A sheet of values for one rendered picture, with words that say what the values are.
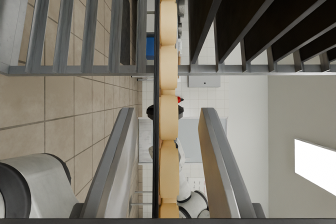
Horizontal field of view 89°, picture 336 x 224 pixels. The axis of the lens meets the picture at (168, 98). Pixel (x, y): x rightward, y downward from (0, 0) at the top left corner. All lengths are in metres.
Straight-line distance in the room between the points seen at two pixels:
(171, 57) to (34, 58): 0.63
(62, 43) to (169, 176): 0.64
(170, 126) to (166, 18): 0.12
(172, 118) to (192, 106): 3.84
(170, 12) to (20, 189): 0.34
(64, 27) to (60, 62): 0.13
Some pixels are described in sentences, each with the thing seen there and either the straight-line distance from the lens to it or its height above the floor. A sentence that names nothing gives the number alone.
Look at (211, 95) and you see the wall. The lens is 4.09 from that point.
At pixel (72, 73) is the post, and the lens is 0.67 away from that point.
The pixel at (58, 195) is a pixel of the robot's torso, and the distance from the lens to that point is 0.43.
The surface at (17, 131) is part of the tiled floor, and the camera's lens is 1.06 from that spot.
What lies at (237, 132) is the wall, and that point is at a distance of 4.35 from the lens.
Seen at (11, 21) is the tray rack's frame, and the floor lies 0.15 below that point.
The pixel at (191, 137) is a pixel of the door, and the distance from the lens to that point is 4.13.
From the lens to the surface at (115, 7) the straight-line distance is 0.73.
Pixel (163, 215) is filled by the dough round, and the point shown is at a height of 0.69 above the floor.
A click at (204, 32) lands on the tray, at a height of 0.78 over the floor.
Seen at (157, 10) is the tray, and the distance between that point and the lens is 0.19.
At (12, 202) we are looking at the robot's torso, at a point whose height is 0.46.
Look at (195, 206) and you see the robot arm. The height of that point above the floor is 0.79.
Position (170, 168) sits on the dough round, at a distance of 0.17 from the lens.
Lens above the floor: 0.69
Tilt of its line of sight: level
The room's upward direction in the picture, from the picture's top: 90 degrees clockwise
